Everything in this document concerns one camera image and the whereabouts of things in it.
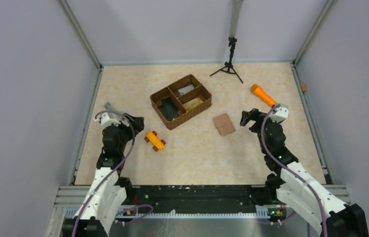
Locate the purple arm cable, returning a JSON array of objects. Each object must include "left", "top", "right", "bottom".
[
  {"left": 260, "top": 104, "right": 328, "bottom": 237},
  {"left": 72, "top": 110, "right": 155, "bottom": 237}
]

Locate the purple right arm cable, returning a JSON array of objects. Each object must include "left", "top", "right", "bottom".
[{"left": 260, "top": 104, "right": 328, "bottom": 237}]

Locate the yellow red toy car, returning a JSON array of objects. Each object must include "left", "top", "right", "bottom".
[{"left": 145, "top": 131, "right": 166, "bottom": 152}]

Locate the grey plastic connector piece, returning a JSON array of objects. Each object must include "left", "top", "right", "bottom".
[{"left": 104, "top": 102, "right": 119, "bottom": 113}]

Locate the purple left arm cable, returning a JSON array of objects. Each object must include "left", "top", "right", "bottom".
[{"left": 72, "top": 110, "right": 155, "bottom": 237}]

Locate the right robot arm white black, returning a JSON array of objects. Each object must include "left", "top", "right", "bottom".
[{"left": 240, "top": 104, "right": 369, "bottom": 237}]

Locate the silver card in basket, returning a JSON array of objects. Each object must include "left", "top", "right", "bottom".
[{"left": 178, "top": 84, "right": 194, "bottom": 96}]

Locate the small tan block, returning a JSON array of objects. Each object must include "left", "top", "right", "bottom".
[{"left": 300, "top": 83, "right": 307, "bottom": 93}]

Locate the black object in basket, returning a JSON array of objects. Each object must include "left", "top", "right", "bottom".
[{"left": 158, "top": 97, "right": 179, "bottom": 121}]

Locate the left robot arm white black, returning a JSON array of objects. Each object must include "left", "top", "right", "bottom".
[{"left": 62, "top": 110, "right": 145, "bottom": 237}]

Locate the orange flashlight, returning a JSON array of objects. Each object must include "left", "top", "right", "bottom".
[{"left": 250, "top": 84, "right": 276, "bottom": 107}]

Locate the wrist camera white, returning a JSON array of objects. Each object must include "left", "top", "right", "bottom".
[
  {"left": 269, "top": 104, "right": 289, "bottom": 123},
  {"left": 94, "top": 111, "right": 121, "bottom": 128}
]

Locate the brown leather card holder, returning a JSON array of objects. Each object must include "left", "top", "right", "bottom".
[{"left": 213, "top": 113, "right": 235, "bottom": 136}]

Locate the gold card in basket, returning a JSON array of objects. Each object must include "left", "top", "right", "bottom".
[{"left": 183, "top": 97, "right": 203, "bottom": 111}]

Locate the black mini tripod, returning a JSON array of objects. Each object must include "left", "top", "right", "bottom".
[{"left": 209, "top": 37, "right": 244, "bottom": 83}]

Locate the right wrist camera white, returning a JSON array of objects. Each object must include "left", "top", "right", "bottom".
[{"left": 269, "top": 104, "right": 289, "bottom": 123}]

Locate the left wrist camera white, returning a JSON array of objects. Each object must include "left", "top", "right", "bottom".
[{"left": 94, "top": 111, "right": 121, "bottom": 128}]

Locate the brown wicker divided basket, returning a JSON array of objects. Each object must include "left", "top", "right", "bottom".
[{"left": 150, "top": 74, "right": 212, "bottom": 130}]

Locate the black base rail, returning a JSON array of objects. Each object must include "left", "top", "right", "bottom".
[{"left": 103, "top": 185, "right": 298, "bottom": 217}]

